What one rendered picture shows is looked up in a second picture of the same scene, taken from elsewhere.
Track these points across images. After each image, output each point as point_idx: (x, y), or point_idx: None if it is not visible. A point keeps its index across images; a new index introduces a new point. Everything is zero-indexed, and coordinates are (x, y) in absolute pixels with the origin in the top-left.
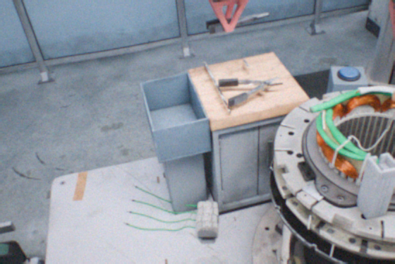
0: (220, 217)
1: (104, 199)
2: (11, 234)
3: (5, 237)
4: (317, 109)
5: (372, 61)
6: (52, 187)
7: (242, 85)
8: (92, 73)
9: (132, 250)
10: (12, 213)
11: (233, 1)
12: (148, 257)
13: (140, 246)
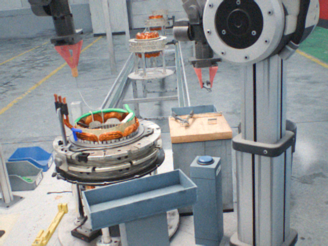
0: None
1: None
2: (300, 228)
3: (296, 226)
4: (124, 105)
5: (292, 230)
6: None
7: (196, 123)
8: None
9: (164, 166)
10: (319, 225)
11: (193, 67)
12: (158, 170)
13: (166, 168)
